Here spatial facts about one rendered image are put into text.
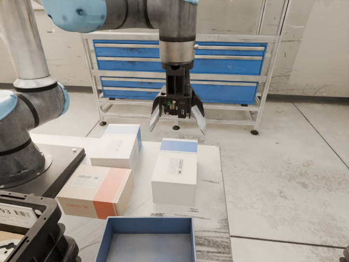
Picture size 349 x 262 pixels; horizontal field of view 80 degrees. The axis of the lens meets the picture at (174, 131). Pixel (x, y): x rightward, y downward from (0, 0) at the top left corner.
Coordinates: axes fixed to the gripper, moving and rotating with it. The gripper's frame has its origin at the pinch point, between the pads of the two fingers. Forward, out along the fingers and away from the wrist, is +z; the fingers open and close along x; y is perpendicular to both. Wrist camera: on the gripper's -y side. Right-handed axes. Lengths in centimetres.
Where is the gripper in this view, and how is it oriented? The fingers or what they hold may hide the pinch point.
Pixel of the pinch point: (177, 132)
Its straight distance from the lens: 57.4
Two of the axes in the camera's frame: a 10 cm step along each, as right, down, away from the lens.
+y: -1.1, 5.5, -8.3
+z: 0.0, 8.4, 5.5
